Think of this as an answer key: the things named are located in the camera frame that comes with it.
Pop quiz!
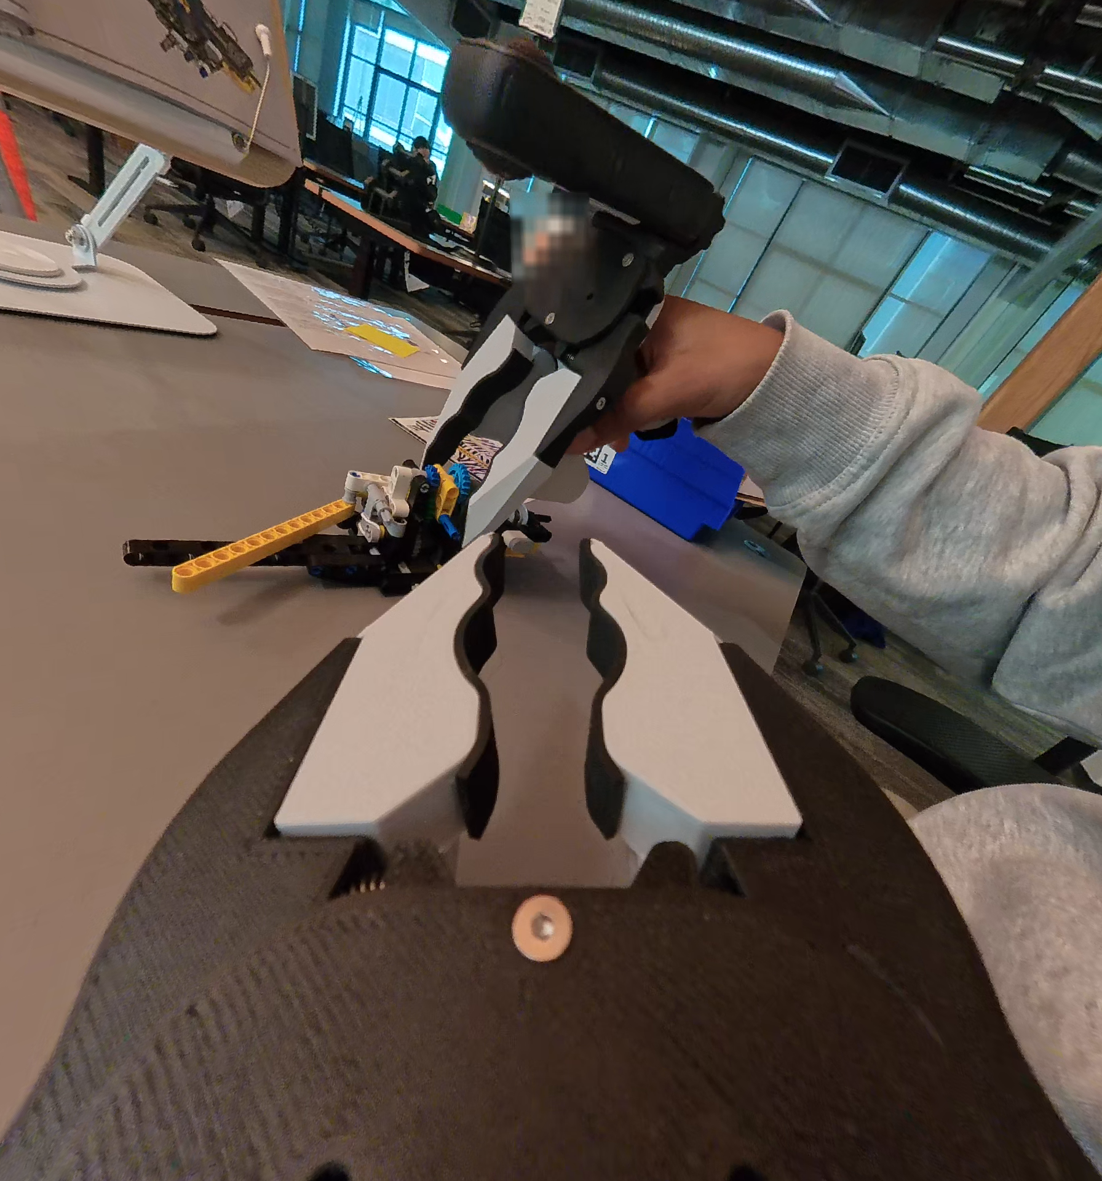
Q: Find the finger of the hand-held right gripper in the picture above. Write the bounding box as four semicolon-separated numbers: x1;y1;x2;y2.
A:
420;316;550;471
465;360;597;541

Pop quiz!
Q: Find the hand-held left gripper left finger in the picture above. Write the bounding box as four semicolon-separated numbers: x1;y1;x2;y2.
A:
273;532;508;844

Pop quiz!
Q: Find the tablet on white stand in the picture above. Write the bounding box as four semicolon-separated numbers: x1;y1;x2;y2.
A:
0;0;303;190

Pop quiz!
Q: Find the person's right hand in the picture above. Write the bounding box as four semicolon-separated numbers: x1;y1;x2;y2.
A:
597;294;788;453

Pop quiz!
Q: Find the black yellow lego model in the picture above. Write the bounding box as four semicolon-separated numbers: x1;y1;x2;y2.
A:
125;462;552;598

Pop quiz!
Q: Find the brown office desk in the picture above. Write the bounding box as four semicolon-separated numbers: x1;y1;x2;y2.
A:
302;161;516;309

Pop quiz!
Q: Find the striped sticker sheet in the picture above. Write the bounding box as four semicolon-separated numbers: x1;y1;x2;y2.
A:
390;416;499;486

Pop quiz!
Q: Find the blue storage bin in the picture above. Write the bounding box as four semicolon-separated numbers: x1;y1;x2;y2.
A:
587;427;747;541

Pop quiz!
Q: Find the white paper sheet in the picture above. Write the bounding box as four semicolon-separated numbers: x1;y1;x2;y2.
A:
216;260;467;392

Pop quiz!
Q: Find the wooden post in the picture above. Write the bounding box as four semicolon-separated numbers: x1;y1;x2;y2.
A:
978;243;1102;436

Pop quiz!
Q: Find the yellow sticky note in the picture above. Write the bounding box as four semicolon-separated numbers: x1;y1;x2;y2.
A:
346;320;423;360

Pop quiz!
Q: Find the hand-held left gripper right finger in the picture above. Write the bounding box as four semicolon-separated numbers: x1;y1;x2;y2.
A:
577;538;805;865

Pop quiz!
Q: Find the black office chair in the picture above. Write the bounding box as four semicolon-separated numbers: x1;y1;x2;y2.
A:
782;553;889;678
849;678;1102;799

